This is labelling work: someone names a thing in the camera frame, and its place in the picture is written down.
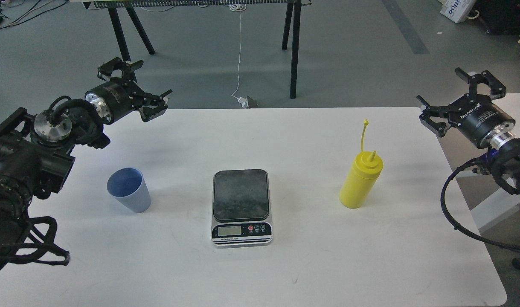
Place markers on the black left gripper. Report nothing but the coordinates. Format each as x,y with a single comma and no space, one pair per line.
121,95

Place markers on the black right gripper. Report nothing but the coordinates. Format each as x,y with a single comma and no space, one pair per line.
482,122

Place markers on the blue plastic cup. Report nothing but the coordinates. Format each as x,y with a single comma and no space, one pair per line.
128,186

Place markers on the yellow squeeze bottle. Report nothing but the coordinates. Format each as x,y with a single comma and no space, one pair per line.
364,171

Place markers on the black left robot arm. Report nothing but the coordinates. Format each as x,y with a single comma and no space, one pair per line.
35,156

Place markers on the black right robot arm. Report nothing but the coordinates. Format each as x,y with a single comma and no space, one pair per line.
509,154

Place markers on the digital kitchen scale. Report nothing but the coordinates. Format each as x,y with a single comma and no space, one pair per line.
241,209

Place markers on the white cardboard box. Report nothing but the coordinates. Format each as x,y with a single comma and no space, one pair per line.
457,10

